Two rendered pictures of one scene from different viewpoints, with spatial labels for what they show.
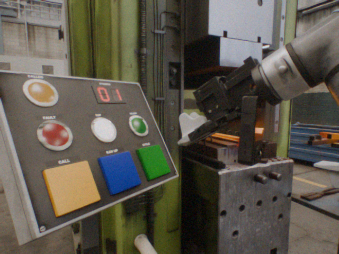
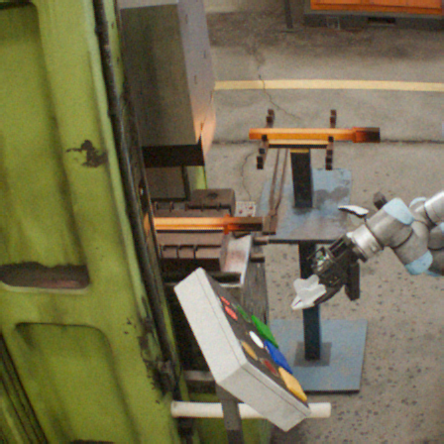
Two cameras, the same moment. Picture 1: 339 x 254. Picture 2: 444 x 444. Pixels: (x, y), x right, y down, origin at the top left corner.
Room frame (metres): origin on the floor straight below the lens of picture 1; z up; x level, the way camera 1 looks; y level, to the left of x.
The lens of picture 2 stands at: (-0.50, 1.35, 2.57)
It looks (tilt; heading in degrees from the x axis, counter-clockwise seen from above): 36 degrees down; 310
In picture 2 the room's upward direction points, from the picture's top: 8 degrees counter-clockwise
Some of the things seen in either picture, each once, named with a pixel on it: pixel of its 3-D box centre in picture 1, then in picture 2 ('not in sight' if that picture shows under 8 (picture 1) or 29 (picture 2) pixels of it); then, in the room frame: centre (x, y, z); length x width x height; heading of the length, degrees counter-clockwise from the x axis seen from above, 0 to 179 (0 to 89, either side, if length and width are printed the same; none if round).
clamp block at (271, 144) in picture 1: (259, 147); (213, 205); (1.00, -0.39, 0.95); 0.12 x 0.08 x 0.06; 28
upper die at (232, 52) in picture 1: (207, 63); (130, 132); (1.05, -0.16, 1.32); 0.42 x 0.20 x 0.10; 28
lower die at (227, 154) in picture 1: (205, 143); (150, 241); (1.05, -0.16, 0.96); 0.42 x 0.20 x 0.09; 28
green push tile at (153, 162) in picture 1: (152, 162); (264, 333); (0.53, 0.04, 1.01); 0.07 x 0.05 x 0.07; 143
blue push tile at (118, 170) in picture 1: (119, 172); (277, 359); (0.45, 0.10, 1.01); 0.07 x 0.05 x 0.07; 143
